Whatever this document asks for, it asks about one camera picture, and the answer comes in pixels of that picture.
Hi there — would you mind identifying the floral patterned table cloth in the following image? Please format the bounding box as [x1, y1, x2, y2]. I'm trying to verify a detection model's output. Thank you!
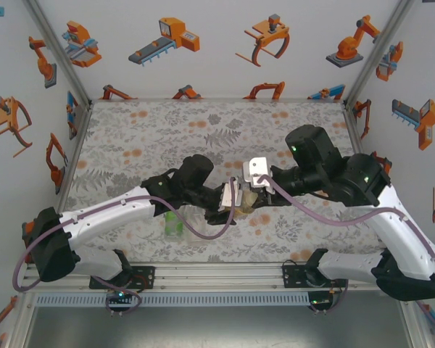
[63, 100, 389, 264]

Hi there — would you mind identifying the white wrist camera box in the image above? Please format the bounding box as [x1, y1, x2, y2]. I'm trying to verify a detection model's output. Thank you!
[217, 182, 240, 212]
[241, 157, 273, 189]

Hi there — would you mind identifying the clear bottle green cap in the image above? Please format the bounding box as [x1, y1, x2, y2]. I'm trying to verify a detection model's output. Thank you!
[183, 204, 208, 247]

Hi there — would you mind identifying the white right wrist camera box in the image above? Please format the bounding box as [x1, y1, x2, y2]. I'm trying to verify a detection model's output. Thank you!
[241, 157, 273, 189]

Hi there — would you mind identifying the perforated grey cable duct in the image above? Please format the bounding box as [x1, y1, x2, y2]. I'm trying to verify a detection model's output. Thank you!
[34, 292, 311, 307]

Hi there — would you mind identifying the orange tea bottle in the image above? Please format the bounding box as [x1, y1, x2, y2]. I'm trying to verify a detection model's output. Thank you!
[234, 195, 257, 218]

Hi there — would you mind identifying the aluminium frame leg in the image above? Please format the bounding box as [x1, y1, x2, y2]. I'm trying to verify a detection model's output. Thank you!
[5, 292, 37, 348]
[398, 289, 431, 348]

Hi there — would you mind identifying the aluminium table side rail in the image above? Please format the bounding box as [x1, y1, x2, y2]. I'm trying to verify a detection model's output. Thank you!
[342, 102, 398, 260]
[54, 102, 94, 207]

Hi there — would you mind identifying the thin aluminium table rail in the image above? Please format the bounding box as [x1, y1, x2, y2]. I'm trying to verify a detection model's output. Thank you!
[90, 96, 347, 104]

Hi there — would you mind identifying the wide aluminium frame rail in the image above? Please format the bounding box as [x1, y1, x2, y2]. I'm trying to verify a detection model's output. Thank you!
[20, 262, 416, 293]

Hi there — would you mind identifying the aluminium frame post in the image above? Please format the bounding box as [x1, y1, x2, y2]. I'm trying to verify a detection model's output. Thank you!
[342, 0, 418, 106]
[21, 0, 94, 108]

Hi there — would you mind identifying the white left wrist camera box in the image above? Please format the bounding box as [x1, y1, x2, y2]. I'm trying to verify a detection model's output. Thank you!
[217, 182, 240, 212]

